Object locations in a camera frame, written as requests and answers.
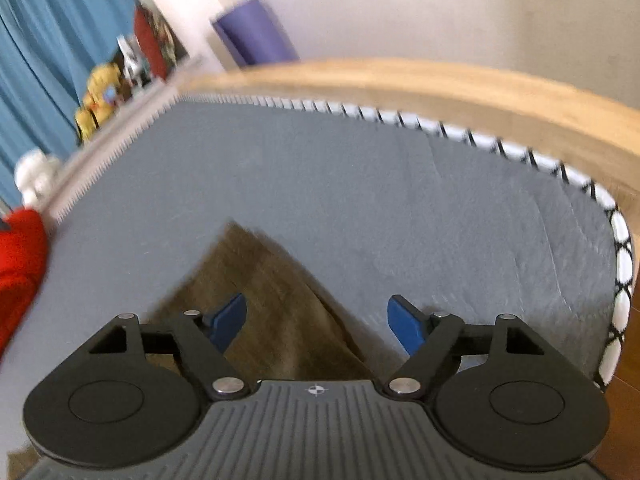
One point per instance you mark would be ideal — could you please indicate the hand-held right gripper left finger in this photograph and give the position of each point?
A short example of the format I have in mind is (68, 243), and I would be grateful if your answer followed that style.
(227, 322)

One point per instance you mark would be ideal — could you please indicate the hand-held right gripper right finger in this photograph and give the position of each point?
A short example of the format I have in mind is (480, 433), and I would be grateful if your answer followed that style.
(407, 327)

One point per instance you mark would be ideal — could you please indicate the red folded blanket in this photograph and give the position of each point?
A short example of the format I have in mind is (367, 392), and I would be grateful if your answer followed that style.
(17, 270)

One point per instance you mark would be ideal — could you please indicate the white window ledge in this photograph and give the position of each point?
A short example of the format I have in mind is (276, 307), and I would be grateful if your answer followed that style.
(125, 125)

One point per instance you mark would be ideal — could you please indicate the white plush toy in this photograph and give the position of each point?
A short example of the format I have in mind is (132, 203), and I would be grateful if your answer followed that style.
(37, 175)

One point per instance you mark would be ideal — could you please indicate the yellow plush toy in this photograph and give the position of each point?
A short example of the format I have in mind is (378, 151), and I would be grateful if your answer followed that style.
(100, 100)

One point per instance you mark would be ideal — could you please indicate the white robot figure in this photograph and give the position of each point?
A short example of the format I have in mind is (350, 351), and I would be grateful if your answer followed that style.
(132, 62)

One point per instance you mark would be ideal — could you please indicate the red printed bag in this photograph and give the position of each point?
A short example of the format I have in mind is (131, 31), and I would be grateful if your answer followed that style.
(155, 40)

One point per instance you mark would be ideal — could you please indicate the purple rolled mat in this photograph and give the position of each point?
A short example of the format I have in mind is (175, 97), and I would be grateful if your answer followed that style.
(255, 30)

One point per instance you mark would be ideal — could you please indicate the blue curtain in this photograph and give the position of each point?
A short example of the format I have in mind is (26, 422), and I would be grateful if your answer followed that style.
(50, 50)

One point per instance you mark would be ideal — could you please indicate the wooden bed frame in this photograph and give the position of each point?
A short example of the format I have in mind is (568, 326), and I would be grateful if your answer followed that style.
(450, 90)

